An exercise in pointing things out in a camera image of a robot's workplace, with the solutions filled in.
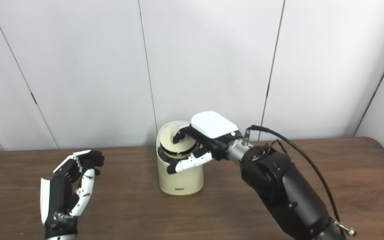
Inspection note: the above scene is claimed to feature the black bin liner bag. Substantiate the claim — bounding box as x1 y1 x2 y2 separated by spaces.
158 147 179 164

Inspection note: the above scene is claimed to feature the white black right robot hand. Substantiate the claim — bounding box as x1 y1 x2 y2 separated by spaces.
167 111 241 174

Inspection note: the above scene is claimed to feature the cream-colored round bin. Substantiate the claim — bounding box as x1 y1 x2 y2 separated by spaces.
156 121 204 196

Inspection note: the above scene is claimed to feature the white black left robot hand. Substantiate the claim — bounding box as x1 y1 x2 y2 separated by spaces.
40 150 105 239

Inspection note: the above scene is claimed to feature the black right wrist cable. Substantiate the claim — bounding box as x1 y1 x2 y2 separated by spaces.
242 125 357 240

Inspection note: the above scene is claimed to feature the cream round bin lid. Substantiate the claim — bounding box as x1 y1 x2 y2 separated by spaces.
160 124 197 157

